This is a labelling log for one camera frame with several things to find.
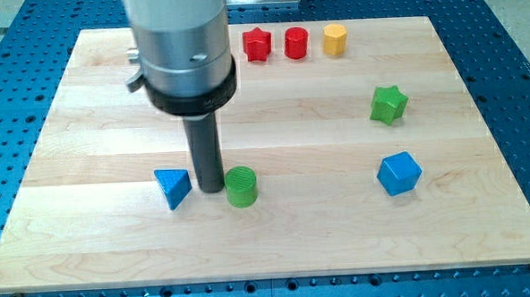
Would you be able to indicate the blue triangular prism block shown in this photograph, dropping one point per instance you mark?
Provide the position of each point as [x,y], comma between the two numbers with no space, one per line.
[175,185]

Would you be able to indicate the blue cube block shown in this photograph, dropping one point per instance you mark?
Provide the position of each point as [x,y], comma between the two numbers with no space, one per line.
[399,173]

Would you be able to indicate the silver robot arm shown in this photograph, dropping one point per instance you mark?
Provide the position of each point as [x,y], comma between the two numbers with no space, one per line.
[187,70]

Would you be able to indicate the green cylinder block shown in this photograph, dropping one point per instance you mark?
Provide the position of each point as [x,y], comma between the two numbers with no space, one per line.
[241,186]

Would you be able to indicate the light wooden board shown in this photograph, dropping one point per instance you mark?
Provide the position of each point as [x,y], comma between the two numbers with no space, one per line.
[90,213]

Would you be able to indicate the green star block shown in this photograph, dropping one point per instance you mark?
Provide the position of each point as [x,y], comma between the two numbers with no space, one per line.
[388,104]

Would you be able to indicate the red cylinder block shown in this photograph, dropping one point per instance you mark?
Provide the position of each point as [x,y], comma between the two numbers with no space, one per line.
[296,43]

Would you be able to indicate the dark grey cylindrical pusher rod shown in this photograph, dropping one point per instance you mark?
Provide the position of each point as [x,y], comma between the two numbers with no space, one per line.
[202,134]

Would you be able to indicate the yellow hexagon block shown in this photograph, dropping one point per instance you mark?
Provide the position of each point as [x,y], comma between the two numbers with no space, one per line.
[335,36]

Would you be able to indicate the red star block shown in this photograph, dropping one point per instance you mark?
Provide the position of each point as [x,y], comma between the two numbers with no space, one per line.
[257,44]

